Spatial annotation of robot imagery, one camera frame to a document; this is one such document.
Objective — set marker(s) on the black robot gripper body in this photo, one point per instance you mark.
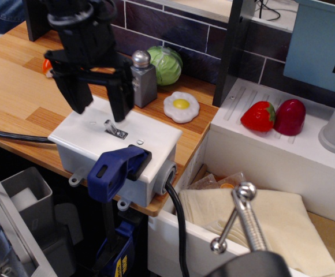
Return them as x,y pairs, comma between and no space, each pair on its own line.
88,55

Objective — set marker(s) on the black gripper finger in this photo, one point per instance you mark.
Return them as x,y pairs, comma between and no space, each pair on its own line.
120,92
75,91

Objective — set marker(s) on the clear light switch toggle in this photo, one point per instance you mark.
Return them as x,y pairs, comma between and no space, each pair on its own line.
110,128

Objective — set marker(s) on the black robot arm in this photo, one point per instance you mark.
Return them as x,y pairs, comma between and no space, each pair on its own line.
82,10

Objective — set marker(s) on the grey salt shaker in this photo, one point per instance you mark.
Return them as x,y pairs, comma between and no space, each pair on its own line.
144,78

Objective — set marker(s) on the salmon sushi toy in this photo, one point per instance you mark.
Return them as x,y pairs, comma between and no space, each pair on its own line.
47,68

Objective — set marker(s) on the green cabbage toy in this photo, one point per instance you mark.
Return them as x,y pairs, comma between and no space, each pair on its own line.
168,64

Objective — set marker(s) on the fried egg toy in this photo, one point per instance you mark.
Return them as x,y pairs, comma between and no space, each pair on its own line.
181,107

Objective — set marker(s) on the blue bar clamp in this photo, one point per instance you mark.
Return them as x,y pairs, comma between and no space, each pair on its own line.
116,255

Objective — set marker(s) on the grey plastic bin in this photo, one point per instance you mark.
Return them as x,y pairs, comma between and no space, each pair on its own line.
33,198

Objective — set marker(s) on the orange snack packet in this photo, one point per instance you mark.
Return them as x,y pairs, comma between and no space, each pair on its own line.
209,182

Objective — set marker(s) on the red strawberry toy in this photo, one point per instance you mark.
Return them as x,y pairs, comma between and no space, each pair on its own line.
260,117

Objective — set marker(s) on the dark red plum toy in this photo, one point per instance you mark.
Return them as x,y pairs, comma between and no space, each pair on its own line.
290,117

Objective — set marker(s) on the light blue toy appliance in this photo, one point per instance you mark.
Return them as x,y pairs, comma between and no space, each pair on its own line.
311,54

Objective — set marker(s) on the folded cream cloth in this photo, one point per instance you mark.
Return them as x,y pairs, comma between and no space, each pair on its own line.
283,220

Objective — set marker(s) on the white switch box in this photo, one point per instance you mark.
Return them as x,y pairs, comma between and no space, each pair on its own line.
81,139

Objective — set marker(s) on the dark grey left post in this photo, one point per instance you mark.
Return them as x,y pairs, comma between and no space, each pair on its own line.
36,18

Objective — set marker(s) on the dark grey shelf post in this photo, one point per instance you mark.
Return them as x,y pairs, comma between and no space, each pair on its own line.
241,14

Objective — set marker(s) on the metal clamp screw handle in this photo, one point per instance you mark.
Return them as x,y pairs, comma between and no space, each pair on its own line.
242,195

